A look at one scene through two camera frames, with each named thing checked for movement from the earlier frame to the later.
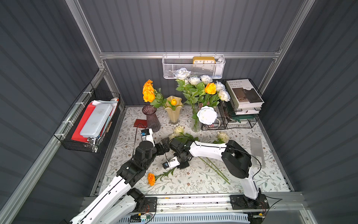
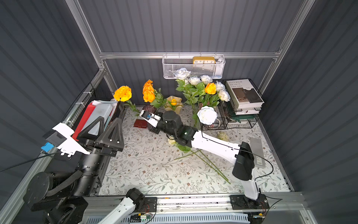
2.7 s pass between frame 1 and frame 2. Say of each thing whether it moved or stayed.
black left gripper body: moved
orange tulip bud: stayed
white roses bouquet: stayed
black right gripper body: moved
